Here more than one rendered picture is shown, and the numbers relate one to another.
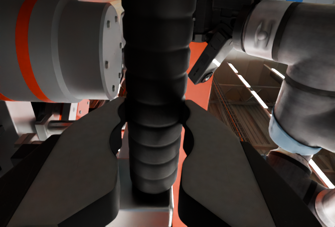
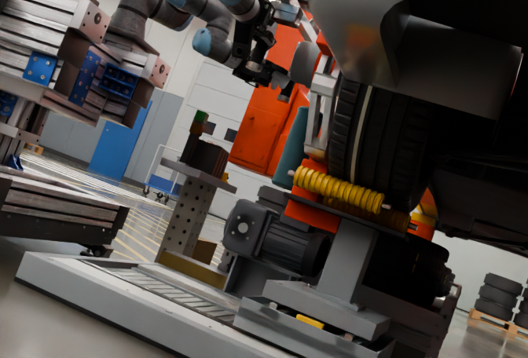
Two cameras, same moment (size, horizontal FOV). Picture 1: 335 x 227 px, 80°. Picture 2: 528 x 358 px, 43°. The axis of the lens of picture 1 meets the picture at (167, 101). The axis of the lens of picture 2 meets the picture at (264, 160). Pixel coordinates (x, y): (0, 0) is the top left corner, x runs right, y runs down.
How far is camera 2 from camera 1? 181 cm
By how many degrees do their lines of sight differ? 28
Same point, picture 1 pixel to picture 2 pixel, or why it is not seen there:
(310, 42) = (221, 47)
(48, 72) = (311, 57)
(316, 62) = (220, 39)
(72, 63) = (302, 58)
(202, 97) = not seen: hidden behind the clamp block
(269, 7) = (232, 63)
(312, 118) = (221, 16)
